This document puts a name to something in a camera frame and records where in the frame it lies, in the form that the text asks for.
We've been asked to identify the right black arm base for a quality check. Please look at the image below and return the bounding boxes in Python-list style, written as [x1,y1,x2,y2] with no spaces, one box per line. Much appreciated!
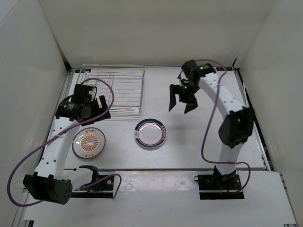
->
[194,174,244,200]

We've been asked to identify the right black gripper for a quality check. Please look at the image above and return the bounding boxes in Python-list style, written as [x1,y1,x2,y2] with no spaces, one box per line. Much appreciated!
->
[169,82,201,114]

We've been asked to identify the small dark label plate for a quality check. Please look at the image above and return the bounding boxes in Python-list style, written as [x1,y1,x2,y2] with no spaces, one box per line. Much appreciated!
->
[216,67,233,71]

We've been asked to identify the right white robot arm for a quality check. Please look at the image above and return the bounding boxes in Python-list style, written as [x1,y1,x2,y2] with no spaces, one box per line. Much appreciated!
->
[169,60,255,189]

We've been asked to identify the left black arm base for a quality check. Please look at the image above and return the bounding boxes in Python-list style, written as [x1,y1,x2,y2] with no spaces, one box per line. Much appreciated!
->
[71,172,119,199]

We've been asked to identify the green rimmed white plate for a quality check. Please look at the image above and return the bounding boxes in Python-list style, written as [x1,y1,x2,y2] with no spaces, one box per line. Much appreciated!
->
[134,118,167,149]

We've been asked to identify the orange sunburst plate front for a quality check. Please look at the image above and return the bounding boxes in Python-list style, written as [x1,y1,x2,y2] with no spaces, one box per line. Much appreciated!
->
[71,127,106,159]

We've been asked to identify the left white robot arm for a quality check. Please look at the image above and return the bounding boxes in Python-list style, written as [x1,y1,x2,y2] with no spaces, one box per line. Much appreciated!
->
[23,84,111,204]

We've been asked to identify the metal wire dish rack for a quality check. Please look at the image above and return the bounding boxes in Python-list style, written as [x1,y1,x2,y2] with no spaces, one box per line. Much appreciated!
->
[74,64,145,119]

